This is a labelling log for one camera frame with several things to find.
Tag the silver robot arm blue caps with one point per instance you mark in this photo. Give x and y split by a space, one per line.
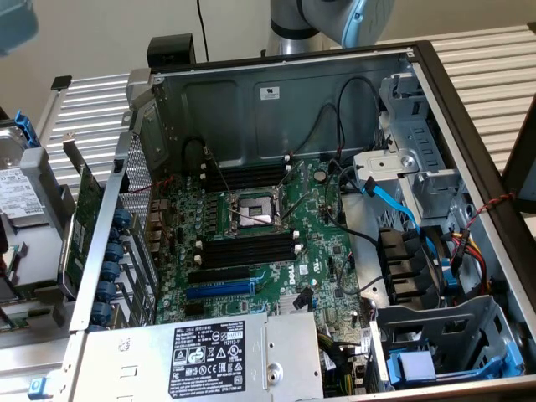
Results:
301 25

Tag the metal CPU socket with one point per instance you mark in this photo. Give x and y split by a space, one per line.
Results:
255 209

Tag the thin metal locking lever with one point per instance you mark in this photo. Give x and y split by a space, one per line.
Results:
220 173
297 206
291 173

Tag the round coin battery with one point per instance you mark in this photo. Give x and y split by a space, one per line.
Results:
321 175

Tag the green Dell motherboard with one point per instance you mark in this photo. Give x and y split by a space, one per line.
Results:
318 251

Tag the long black expansion slot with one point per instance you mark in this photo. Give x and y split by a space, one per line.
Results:
218 275

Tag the open grey PC case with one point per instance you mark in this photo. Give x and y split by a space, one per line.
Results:
218 121

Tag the blue expansion slot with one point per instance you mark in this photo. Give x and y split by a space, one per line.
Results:
218 290

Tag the silver chipset heat sink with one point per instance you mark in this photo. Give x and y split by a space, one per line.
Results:
287 305

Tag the white sticker label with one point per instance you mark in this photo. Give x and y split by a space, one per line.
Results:
269 93

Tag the short black expansion slot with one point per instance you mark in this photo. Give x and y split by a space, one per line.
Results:
194 309

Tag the black fan shroud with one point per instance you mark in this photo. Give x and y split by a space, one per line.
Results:
402 259

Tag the blue card retention clip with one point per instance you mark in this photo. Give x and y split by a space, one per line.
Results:
121 218
110 271
114 252
106 291
115 235
100 312

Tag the grey metal drive cage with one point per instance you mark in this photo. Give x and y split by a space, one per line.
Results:
419 142

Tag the black box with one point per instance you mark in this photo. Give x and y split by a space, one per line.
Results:
171 52

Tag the green graphics card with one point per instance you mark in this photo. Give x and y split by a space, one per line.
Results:
86 209

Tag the silver power supply with label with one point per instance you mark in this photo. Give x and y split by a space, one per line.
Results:
138 356

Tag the grey metal disk bay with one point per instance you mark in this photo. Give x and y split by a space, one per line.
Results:
444 322

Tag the blue plastic disk tray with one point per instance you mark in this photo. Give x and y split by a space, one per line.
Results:
416 364

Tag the small black table clip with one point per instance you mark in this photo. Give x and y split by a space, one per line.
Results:
61 82

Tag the silver hard disk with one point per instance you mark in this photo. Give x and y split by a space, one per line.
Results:
14 192

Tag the dark flat panel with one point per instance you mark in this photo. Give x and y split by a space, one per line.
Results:
523 159

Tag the blue case latch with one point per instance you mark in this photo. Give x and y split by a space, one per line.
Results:
37 388

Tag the blue hard disk bracket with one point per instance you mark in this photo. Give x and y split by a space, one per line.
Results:
25 127

